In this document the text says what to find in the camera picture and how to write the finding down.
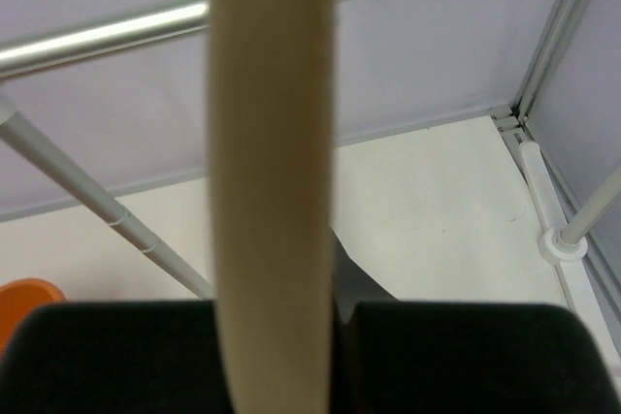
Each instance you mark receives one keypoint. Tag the orange plastic basket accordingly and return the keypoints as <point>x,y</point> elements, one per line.
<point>19,298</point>

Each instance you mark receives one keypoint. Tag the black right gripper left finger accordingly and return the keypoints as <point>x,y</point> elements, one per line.
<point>137,357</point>

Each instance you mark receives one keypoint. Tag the silver white clothes rack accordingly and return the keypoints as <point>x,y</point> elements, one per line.
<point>428,199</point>

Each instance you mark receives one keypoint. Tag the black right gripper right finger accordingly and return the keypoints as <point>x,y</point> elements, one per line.
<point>393,356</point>

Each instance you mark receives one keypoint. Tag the wooden clothes hanger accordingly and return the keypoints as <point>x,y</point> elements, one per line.
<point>270,122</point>

